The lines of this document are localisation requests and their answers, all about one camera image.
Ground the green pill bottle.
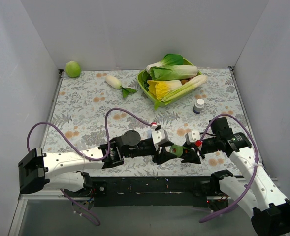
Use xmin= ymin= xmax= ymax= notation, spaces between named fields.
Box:
xmin=169 ymin=144 xmax=191 ymax=159

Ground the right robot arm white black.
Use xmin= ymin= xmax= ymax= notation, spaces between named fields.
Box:
xmin=179 ymin=115 xmax=290 ymax=236

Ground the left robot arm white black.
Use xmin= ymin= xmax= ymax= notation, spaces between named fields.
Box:
xmin=18 ymin=129 xmax=177 ymax=197

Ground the white pill bottle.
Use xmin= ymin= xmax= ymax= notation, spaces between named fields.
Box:
xmin=193 ymin=98 xmax=205 ymax=114

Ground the green plastic basket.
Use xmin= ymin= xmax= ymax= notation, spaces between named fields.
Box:
xmin=137 ymin=54 xmax=207 ymax=109

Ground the yellow napa cabbage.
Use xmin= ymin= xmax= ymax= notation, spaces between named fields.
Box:
xmin=147 ymin=80 xmax=182 ymax=101

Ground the green celery stalk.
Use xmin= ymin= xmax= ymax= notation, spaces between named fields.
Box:
xmin=154 ymin=74 xmax=207 ymax=110

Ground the white radish with leaves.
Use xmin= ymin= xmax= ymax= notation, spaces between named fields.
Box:
xmin=105 ymin=75 xmax=137 ymax=99

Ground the green bok choy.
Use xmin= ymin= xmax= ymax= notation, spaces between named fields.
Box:
xmin=146 ymin=54 xmax=198 ymax=81

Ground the green round cabbage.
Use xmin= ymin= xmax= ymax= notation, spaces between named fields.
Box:
xmin=65 ymin=61 xmax=81 ymax=78

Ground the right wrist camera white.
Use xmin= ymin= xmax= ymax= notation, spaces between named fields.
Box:
xmin=185 ymin=130 xmax=200 ymax=145

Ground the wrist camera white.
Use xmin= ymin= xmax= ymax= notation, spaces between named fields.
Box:
xmin=151 ymin=128 xmax=169 ymax=149
xmin=185 ymin=130 xmax=200 ymax=145

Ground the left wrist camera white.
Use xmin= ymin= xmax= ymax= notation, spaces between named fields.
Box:
xmin=151 ymin=128 xmax=169 ymax=149

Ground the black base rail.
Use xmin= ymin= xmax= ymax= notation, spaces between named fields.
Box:
xmin=63 ymin=176 xmax=234 ymax=207

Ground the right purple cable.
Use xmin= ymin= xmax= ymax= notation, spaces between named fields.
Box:
xmin=198 ymin=114 xmax=259 ymax=223

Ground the purple cable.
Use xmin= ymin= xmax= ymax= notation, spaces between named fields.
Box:
xmin=26 ymin=108 xmax=158 ymax=226
xmin=198 ymin=114 xmax=259 ymax=223

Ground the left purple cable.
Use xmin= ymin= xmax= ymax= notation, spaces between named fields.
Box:
xmin=26 ymin=108 xmax=158 ymax=226

